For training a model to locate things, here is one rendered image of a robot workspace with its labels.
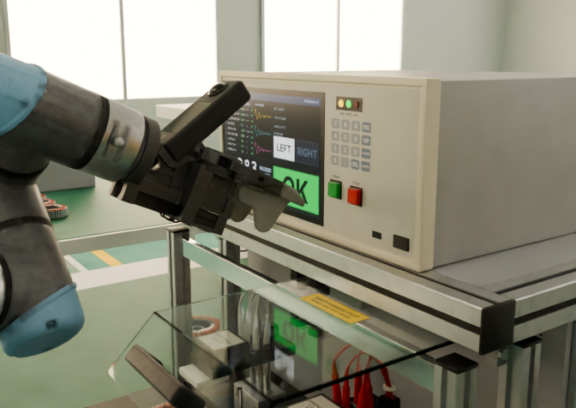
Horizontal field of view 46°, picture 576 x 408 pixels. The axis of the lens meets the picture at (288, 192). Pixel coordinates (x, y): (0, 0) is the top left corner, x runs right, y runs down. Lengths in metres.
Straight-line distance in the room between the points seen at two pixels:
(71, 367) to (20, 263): 0.80
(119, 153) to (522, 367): 0.46
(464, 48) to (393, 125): 7.35
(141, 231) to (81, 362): 1.05
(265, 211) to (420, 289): 0.18
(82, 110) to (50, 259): 0.14
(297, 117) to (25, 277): 0.42
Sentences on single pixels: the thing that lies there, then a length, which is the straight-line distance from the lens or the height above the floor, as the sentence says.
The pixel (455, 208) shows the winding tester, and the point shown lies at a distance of 0.76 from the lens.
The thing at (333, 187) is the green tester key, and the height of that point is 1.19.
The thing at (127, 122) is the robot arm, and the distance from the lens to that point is 0.65.
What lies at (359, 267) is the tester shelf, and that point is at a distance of 0.76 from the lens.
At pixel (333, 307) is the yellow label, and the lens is 0.77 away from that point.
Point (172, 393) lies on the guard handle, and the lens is 0.61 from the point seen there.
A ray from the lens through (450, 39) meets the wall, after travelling 7.91.
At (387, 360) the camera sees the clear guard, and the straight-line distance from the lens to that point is 0.65.
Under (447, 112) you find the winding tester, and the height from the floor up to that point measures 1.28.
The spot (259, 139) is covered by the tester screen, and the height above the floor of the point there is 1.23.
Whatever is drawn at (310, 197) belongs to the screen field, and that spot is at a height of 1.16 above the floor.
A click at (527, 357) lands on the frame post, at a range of 0.75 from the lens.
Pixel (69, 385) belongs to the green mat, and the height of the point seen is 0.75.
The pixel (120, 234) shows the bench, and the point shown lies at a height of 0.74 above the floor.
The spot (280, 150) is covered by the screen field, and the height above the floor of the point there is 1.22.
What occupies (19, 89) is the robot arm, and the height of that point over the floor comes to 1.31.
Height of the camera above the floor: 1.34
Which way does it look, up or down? 11 degrees down
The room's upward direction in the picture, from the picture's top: straight up
